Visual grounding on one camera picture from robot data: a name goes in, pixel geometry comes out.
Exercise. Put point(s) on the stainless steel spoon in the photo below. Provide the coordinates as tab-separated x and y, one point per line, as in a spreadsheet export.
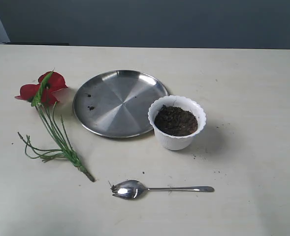
133	189

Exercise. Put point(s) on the red artificial flower with stems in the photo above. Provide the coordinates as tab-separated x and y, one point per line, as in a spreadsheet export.
41	97

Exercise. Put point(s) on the dark soil in pot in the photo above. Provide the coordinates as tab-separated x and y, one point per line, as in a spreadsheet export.
175	121

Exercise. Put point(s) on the white scalloped plastic pot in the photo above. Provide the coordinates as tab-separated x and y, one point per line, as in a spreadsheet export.
176	142

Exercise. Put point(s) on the round stainless steel plate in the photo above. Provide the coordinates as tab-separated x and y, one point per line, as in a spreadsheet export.
115	104

